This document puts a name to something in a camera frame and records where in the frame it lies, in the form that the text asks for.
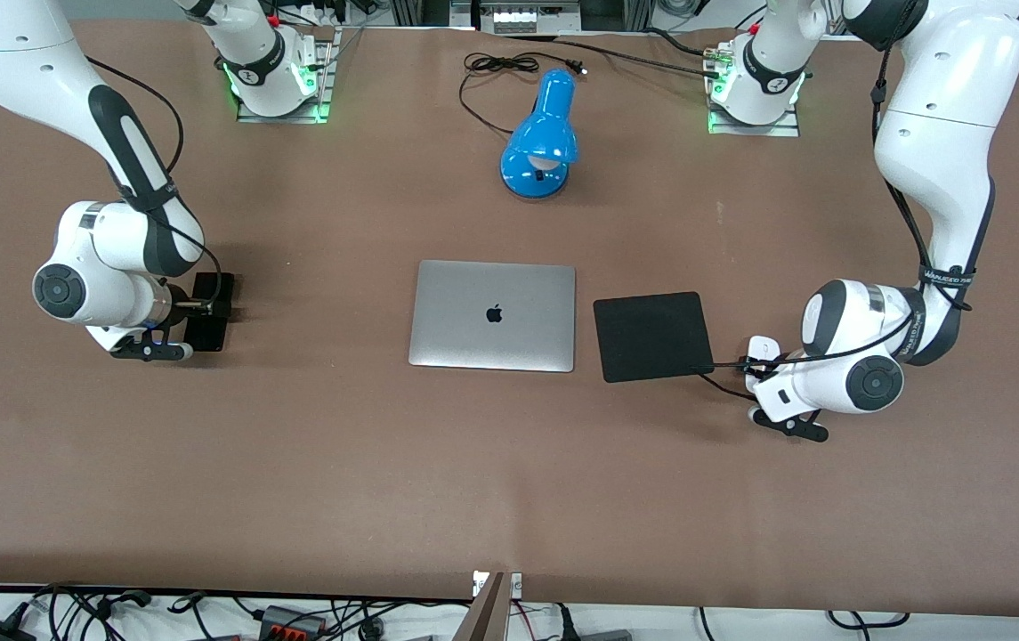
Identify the blue desk lamp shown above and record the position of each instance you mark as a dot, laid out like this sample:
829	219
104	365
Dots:
540	133

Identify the black smartphone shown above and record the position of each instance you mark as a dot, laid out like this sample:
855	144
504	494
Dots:
205	336

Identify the black mouse pad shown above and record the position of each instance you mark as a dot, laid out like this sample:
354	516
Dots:
653	336

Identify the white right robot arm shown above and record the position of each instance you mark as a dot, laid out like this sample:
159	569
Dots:
11	53

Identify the white power strip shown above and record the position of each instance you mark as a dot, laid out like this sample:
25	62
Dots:
522	20

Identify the white computer mouse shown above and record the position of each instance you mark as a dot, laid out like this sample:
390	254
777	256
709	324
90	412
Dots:
763	347

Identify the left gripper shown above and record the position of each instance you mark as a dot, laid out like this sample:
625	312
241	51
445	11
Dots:
748	364

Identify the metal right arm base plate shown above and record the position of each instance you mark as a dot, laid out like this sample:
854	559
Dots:
278	117

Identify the white post bracket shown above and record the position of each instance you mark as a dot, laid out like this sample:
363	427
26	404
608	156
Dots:
514	583

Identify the grey orange lever connector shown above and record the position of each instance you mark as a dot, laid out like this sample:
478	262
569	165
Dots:
282	616

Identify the black plug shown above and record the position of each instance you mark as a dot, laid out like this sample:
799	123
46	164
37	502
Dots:
565	623

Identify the brown camera mounting post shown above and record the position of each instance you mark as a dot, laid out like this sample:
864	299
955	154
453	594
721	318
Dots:
487	619

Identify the silver closed laptop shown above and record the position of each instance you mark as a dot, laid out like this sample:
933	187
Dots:
492	334

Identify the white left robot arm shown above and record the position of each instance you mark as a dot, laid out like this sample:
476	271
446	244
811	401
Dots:
945	133

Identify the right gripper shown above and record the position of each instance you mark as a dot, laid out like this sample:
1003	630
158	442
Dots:
206	312

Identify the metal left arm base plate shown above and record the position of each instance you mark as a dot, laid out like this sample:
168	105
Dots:
754	130

